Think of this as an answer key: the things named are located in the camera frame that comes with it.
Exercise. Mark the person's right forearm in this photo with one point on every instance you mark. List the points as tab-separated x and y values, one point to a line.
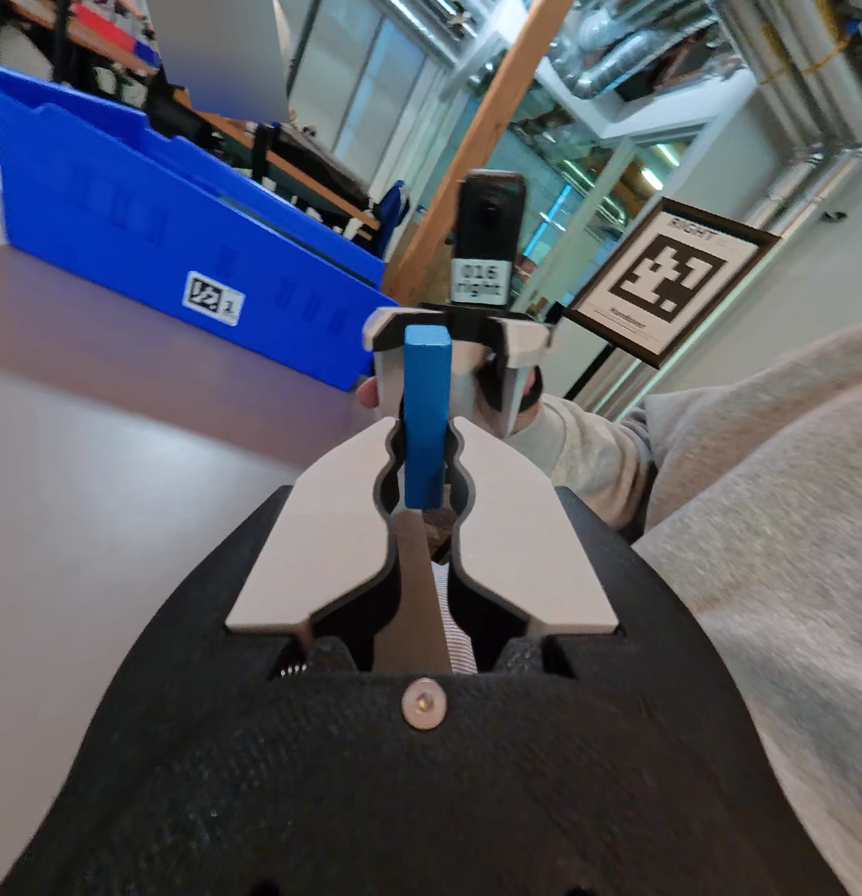
599	462

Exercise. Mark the blue white cloth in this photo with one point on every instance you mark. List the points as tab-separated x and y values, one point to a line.
392	217

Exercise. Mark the framed marker sign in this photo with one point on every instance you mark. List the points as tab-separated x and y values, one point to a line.
676	280

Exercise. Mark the person's striped pale trousers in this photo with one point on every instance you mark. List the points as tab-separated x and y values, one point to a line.
455	630

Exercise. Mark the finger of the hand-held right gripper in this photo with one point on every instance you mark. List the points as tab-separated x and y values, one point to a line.
387	385
525	343

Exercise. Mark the blue plastic bin with tag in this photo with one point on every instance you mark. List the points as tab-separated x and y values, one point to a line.
123	224

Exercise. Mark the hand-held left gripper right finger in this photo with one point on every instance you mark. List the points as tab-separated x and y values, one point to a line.
529	553

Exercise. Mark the wooden post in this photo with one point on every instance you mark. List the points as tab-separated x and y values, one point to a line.
487	126

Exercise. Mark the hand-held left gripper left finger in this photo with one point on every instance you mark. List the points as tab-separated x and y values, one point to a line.
326	553

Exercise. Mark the blue wooden block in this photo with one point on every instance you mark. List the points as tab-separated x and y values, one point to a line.
427	420

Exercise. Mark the metal ventilation ducts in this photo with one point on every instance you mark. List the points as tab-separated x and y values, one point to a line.
648	56

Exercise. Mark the grey desk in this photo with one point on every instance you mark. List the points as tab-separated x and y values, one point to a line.
88	490

